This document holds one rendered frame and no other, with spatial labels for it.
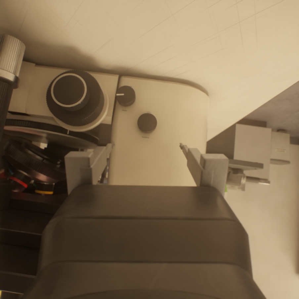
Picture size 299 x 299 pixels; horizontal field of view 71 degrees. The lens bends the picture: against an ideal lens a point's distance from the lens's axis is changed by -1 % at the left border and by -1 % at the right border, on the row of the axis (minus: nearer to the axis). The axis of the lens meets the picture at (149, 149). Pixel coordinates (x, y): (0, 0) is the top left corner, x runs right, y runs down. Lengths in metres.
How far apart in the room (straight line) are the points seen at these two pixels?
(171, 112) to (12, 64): 0.18
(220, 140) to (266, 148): 1.96
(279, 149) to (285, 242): 1.28
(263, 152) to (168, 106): 2.49
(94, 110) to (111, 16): 0.10
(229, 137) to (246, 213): 2.52
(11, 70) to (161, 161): 0.19
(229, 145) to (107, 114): 0.61
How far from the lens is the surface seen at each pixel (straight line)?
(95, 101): 0.26
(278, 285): 3.70
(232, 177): 0.84
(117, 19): 0.22
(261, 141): 2.74
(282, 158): 3.23
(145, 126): 0.26
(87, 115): 0.25
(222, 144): 0.82
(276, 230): 3.52
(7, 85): 0.26
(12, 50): 0.27
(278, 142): 3.24
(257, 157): 2.69
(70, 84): 0.25
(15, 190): 0.37
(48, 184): 0.39
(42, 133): 0.35
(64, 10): 0.23
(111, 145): 0.15
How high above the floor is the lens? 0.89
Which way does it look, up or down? 9 degrees down
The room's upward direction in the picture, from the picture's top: 172 degrees counter-clockwise
